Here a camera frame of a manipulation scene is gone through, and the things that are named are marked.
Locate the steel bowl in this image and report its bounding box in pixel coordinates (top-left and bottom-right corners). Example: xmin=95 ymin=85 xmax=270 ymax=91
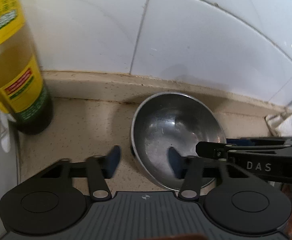
xmin=130 ymin=92 xmax=226 ymax=191

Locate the white dish cloth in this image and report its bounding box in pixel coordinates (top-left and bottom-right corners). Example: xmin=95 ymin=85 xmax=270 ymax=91
xmin=265 ymin=113 xmax=292 ymax=137

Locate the yellow green oil bottle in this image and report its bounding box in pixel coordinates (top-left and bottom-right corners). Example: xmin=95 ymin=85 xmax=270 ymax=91
xmin=0 ymin=0 xmax=53 ymax=134

